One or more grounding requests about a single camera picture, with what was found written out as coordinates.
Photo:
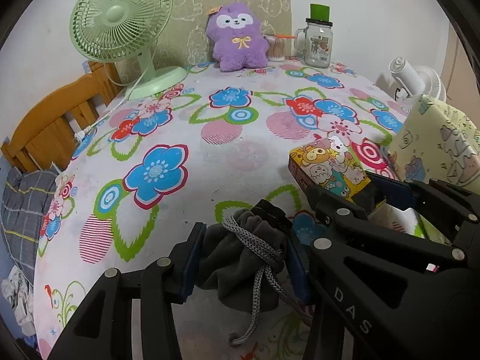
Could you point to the yellow cartoon tissue pack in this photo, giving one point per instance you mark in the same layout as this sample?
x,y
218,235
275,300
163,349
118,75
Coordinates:
x,y
329,164

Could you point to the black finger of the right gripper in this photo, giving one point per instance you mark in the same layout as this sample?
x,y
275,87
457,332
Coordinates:
x,y
453,210

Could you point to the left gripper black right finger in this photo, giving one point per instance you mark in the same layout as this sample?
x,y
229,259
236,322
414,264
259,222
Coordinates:
x,y
399,296

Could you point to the white crumpled cloth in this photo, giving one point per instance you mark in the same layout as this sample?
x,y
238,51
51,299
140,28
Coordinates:
x,y
18,293

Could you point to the beige white sock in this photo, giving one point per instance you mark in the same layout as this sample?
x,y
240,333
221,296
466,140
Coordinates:
x,y
406,221

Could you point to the glass mason jar mug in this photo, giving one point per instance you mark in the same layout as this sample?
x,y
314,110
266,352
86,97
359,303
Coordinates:
x,y
314,42

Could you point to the green cup on jar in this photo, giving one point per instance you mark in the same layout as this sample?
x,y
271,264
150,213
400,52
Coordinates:
x,y
319,12

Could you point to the grey plaid pillow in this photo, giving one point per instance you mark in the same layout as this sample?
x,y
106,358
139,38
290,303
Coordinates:
x,y
25,201

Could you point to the toothpick jar orange lid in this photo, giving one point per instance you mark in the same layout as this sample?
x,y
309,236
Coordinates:
x,y
277,50

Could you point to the floral tablecloth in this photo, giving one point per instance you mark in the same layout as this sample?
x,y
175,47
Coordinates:
x,y
215,144

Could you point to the purple plush toy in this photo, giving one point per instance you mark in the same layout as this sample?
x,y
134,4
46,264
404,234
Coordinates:
x,y
237,39

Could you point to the white small fan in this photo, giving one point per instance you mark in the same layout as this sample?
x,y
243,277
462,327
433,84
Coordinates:
x,y
418,80

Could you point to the green patterned wall board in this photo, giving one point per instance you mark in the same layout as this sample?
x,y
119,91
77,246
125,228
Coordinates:
x,y
184,41

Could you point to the green desk fan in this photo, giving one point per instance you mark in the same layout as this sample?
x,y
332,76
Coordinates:
x,y
109,31

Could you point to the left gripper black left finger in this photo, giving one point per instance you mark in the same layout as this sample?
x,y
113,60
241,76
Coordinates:
x,y
101,326

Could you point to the wooden chair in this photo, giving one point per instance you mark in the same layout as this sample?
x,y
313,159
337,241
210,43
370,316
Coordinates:
x,y
44,137

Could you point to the grey drawstring pouch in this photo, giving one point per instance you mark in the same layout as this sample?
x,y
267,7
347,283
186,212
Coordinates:
x,y
241,257

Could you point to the yellow-green cartoon storage box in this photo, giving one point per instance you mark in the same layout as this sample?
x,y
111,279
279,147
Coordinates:
x,y
437,141

